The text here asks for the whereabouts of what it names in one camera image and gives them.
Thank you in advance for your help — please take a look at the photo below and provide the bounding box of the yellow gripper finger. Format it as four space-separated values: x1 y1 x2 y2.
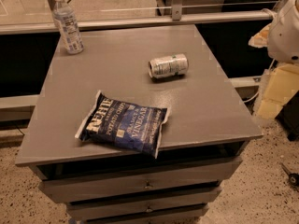
255 63 299 119
249 24 270 49

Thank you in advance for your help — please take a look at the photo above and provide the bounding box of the silver 7up soda can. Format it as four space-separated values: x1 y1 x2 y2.
149 54 189 79

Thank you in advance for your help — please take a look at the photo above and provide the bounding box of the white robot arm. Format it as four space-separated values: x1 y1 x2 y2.
249 0 299 119

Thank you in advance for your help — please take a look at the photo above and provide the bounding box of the grey drawer cabinet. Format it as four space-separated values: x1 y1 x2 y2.
16 25 262 224

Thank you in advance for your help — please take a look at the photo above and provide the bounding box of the blue potato chips bag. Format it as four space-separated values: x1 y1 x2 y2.
75 91 169 158

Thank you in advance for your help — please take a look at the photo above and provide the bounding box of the clear plastic water bottle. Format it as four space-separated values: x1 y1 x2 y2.
52 0 84 54

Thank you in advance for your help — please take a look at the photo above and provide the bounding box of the white cable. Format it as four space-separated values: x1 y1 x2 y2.
242 58 277 105

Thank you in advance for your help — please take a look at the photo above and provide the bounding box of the metal railing frame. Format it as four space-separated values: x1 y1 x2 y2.
0 0 277 35

